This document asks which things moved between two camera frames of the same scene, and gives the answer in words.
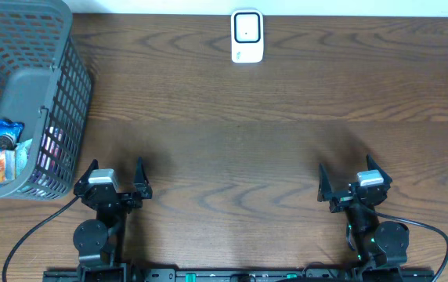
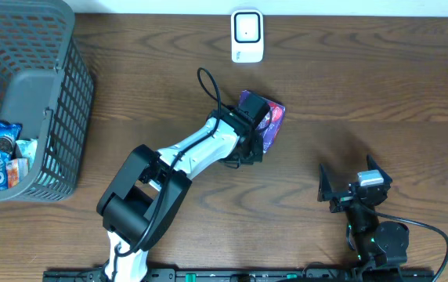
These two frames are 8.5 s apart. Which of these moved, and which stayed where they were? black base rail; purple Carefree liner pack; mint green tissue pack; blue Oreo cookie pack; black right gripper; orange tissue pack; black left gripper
Moved: black left gripper; purple Carefree liner pack; orange tissue pack; mint green tissue pack
Stayed: black base rail; black right gripper; blue Oreo cookie pack
